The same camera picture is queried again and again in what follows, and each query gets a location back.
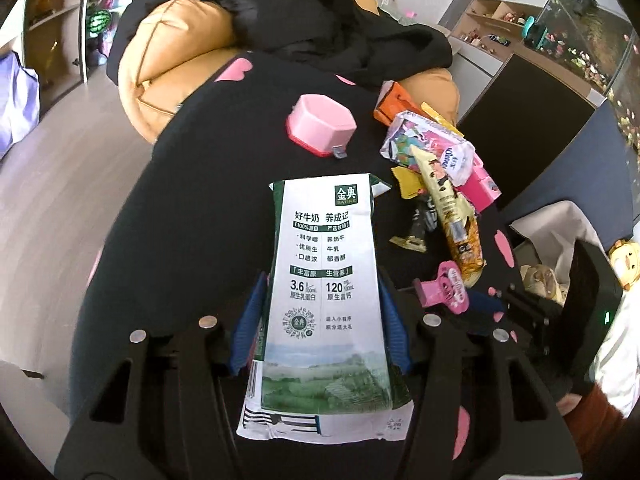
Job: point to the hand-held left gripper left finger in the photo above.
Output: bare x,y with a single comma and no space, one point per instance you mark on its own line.
249,325

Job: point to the person's right forearm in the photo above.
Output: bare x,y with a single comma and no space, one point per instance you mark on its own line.
597,425

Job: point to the printed tissue packet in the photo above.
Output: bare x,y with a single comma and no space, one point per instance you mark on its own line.
430,145

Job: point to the glass fish tank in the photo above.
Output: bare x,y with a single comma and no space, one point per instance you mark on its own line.
585,35

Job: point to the crumpled beige wrapper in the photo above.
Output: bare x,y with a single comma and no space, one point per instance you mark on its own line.
542,280

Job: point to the orange snack wrapper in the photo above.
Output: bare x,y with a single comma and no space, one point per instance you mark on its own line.
395,105

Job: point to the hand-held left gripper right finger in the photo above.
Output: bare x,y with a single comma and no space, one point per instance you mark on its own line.
395,330

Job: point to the black cabinet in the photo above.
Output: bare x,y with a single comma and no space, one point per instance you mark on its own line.
525,125

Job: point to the black cloth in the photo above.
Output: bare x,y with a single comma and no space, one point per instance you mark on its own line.
310,15

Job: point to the dark blue panel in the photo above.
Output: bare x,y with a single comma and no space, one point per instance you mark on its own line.
590,170

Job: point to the pink octagonal box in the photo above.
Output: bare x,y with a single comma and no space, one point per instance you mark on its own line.
320,120

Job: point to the watermelon ball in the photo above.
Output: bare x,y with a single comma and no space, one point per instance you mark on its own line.
98,23

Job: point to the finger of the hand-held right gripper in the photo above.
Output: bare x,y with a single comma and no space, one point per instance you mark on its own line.
487,302

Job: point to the orange sofa cushion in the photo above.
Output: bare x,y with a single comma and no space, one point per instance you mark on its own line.
170,50

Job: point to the bin with white bag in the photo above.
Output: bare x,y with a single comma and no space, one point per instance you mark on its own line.
560,225

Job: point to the cream cartoon snack wrapper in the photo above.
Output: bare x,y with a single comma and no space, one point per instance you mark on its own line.
450,210

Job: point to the pink cardboard box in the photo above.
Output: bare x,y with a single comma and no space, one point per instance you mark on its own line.
481,191

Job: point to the wooden glass-door cabinet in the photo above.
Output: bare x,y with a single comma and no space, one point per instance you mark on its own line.
55,50

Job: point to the black snack wrapper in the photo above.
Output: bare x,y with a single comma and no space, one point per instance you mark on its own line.
422,222

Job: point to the black blanket with pink shapes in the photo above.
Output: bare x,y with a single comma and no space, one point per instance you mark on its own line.
200,185

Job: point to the yellow wafer wrapper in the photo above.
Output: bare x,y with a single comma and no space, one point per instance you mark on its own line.
407,182

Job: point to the white green milk carton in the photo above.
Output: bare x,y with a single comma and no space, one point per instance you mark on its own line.
325,285

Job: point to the yellow cartoon toy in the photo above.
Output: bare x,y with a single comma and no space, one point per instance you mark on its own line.
625,262

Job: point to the purple bag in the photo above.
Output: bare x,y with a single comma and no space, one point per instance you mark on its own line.
17,105

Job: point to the white cloth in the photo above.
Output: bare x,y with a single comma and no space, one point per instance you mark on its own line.
617,355

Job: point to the pink cartoon wrapper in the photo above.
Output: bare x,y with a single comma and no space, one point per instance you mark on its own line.
445,287

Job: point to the white shelf with toys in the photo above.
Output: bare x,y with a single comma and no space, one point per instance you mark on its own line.
475,67

